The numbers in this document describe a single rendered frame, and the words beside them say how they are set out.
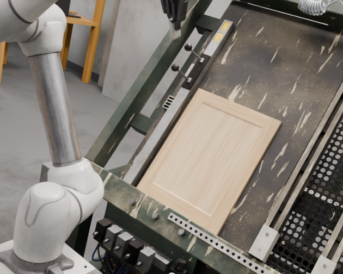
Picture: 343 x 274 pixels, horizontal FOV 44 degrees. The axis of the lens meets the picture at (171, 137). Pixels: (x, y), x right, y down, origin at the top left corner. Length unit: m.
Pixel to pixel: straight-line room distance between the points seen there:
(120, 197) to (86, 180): 0.50
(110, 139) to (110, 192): 0.28
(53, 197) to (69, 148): 0.22
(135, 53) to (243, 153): 4.33
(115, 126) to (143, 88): 0.24
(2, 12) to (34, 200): 0.54
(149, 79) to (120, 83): 4.07
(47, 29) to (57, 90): 0.19
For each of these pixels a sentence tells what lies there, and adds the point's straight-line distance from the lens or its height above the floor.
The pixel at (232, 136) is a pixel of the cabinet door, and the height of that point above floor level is 1.23.
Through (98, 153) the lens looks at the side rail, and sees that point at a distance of 2.09.
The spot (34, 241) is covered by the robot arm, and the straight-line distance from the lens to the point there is 1.36.
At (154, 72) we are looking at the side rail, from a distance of 2.19.
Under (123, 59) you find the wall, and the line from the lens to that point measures 6.21.
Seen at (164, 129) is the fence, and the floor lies 1.15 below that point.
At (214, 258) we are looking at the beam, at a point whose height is 0.84.
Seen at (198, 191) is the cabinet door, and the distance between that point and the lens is 1.87.
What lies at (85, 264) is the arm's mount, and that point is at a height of 0.86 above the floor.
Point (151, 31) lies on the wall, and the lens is 5.88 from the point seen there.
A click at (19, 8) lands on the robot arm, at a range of 1.27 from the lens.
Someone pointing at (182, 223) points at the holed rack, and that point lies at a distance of 1.81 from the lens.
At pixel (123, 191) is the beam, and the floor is 0.87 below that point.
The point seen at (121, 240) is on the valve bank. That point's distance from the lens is 1.84.
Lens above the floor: 1.79
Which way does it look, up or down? 19 degrees down
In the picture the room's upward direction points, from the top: 15 degrees clockwise
